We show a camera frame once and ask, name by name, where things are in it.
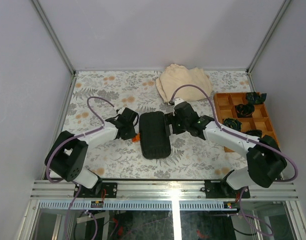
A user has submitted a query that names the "dark green tool case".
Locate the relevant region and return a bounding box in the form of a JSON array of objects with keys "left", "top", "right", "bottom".
[{"left": 138, "top": 111, "right": 171, "bottom": 160}]

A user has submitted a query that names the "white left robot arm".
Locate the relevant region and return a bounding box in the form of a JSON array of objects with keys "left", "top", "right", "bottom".
[{"left": 44, "top": 107, "right": 139, "bottom": 197}]

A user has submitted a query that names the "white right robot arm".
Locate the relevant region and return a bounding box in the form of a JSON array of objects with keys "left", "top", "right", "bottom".
[{"left": 165, "top": 98, "right": 287, "bottom": 197}]

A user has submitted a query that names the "floral table mat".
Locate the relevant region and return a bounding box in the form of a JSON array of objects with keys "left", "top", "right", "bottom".
[{"left": 63, "top": 71, "right": 247, "bottom": 180}]

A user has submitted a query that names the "orange compartment tray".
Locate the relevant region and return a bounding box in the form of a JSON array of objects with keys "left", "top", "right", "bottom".
[{"left": 214, "top": 92, "right": 278, "bottom": 142}]

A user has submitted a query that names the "cream cloth bag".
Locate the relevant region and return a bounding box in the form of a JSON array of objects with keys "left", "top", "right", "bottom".
[{"left": 156, "top": 64, "right": 213, "bottom": 103}]

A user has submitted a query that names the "dark tape roll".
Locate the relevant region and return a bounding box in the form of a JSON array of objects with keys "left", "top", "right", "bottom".
[
  {"left": 246, "top": 92, "right": 267, "bottom": 105},
  {"left": 223, "top": 118, "right": 242, "bottom": 132},
  {"left": 235, "top": 103, "right": 255, "bottom": 118},
  {"left": 244, "top": 129, "right": 263, "bottom": 138}
]

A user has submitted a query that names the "dark tape roll top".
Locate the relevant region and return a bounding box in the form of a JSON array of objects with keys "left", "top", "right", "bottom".
[{"left": 246, "top": 92, "right": 267, "bottom": 105}]

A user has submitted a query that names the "dark tape roll bottom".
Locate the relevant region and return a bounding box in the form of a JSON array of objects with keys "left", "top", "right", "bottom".
[{"left": 244, "top": 129, "right": 263, "bottom": 138}]

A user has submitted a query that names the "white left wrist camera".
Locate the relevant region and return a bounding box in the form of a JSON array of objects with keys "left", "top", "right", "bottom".
[{"left": 114, "top": 107, "right": 125, "bottom": 114}]

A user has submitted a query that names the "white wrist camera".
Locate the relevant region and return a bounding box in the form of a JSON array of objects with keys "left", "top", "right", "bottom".
[
  {"left": 173, "top": 97, "right": 185, "bottom": 106},
  {"left": 114, "top": 107, "right": 125, "bottom": 114}
]

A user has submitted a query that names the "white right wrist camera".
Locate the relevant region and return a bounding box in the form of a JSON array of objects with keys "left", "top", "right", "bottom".
[{"left": 173, "top": 97, "right": 185, "bottom": 106}]

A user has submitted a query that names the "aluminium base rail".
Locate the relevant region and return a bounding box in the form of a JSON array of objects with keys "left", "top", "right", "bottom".
[{"left": 30, "top": 178, "right": 298, "bottom": 211}]

